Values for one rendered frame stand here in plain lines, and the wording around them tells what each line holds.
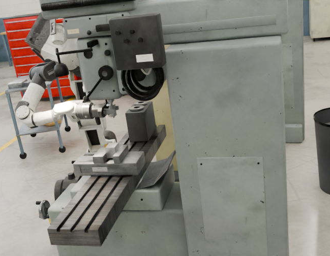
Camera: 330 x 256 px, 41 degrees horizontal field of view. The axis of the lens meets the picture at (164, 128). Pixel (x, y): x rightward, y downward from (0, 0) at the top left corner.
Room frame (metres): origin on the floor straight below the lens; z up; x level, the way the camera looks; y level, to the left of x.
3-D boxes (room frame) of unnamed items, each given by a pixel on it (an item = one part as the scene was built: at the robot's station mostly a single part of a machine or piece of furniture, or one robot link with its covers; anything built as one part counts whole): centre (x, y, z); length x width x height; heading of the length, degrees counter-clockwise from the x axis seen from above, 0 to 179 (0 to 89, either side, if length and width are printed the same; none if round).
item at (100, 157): (2.16, 0.34, 1.01); 0.15 x 0.06 x 0.04; 164
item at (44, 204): (2.35, 0.74, 0.62); 0.16 x 0.12 x 0.12; 75
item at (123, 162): (2.15, 0.31, 0.98); 0.35 x 0.15 x 0.11; 74
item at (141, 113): (2.61, 0.14, 1.02); 0.22 x 0.12 x 0.20; 166
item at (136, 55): (1.82, 0.06, 1.62); 0.20 x 0.09 x 0.21; 75
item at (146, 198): (2.22, 0.26, 0.78); 0.50 x 0.35 x 0.12; 75
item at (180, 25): (2.09, -0.22, 1.66); 0.80 x 0.23 x 0.20; 75
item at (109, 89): (2.22, 0.26, 1.47); 0.21 x 0.19 x 0.32; 165
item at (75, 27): (2.21, 0.22, 1.68); 0.34 x 0.24 x 0.10; 75
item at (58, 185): (2.80, 0.78, 0.50); 0.20 x 0.05 x 0.20; 174
